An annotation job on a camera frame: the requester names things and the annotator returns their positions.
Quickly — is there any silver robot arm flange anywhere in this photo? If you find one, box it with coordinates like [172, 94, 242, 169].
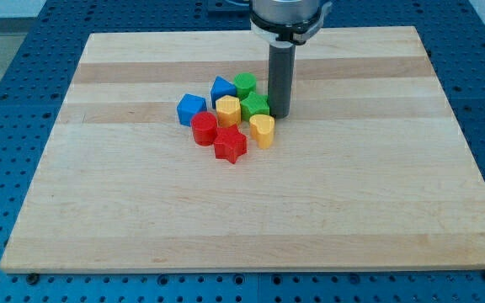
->
[249, 0, 333, 48]

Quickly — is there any blue triangle block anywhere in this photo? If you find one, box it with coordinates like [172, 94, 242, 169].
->
[211, 76, 237, 109]

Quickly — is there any blue cube block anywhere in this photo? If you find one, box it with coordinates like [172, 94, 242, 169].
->
[176, 93, 207, 126]

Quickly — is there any red star block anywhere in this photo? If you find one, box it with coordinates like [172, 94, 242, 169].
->
[213, 125, 247, 164]

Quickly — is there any yellow heart block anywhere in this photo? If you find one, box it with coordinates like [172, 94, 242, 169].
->
[249, 114, 275, 149]

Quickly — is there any yellow hexagon block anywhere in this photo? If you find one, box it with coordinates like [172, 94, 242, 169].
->
[216, 95, 241, 128]

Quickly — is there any red cylinder block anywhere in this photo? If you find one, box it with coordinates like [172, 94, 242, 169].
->
[190, 111, 217, 146]

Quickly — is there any green star block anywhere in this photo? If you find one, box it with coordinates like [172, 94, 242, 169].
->
[240, 92, 269, 122]

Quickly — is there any green cylinder block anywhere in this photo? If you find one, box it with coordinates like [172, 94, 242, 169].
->
[233, 72, 257, 99]

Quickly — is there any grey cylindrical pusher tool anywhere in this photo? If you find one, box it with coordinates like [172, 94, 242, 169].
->
[268, 41, 296, 119]

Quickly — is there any wooden board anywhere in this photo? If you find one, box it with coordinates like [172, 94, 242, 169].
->
[0, 26, 485, 274]

